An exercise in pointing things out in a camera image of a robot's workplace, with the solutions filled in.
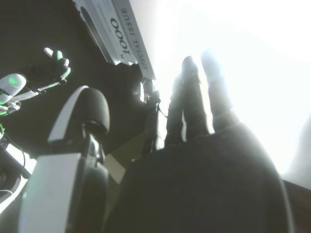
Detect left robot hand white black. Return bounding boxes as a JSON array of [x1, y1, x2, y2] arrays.
[[18, 50, 296, 233]]

